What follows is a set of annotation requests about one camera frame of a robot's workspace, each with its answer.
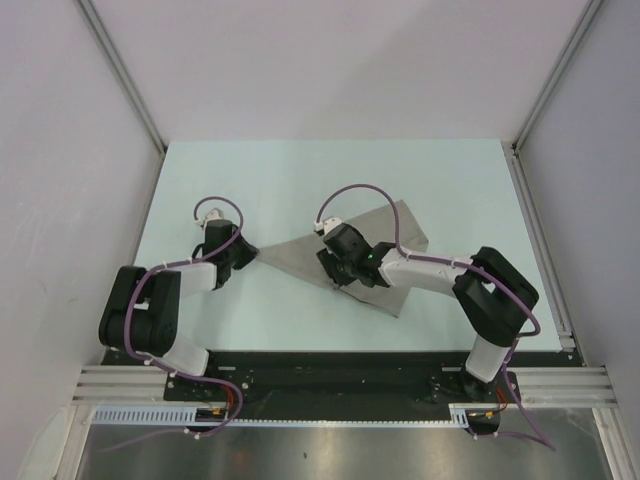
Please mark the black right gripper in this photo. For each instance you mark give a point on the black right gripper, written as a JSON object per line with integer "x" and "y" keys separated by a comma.
{"x": 328, "y": 258}

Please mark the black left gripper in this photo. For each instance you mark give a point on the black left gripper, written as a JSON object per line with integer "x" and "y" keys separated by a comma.
{"x": 247, "y": 255}

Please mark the grey cloth napkin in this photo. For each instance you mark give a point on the grey cloth napkin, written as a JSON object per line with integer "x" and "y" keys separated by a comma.
{"x": 297, "y": 257}

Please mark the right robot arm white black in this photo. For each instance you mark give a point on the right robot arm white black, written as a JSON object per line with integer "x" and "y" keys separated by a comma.
{"x": 496, "y": 299}

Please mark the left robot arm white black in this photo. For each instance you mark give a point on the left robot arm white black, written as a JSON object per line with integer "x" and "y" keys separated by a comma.
{"x": 143, "y": 309}

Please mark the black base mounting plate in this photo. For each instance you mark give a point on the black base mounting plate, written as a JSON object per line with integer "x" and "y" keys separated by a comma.
{"x": 363, "y": 386}

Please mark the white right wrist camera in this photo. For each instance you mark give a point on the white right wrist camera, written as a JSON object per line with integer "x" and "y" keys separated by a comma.
{"x": 323, "y": 227}

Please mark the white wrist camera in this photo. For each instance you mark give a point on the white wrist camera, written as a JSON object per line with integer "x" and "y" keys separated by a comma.
{"x": 323, "y": 227}
{"x": 212, "y": 215}

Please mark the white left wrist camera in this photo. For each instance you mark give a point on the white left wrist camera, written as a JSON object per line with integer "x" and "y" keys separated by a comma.
{"x": 212, "y": 215}

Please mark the white slotted cable duct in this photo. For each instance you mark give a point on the white slotted cable duct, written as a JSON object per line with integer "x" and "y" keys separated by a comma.
{"x": 202, "y": 417}

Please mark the left aluminium corner post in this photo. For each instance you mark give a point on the left aluminium corner post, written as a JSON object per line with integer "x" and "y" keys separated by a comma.
{"x": 114, "y": 60}

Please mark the aluminium corner post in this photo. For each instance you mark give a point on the aluminium corner post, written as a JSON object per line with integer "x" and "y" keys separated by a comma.
{"x": 114, "y": 60}
{"x": 559, "y": 70}

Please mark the right aluminium corner post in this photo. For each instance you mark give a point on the right aluminium corner post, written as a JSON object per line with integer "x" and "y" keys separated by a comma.
{"x": 559, "y": 70}

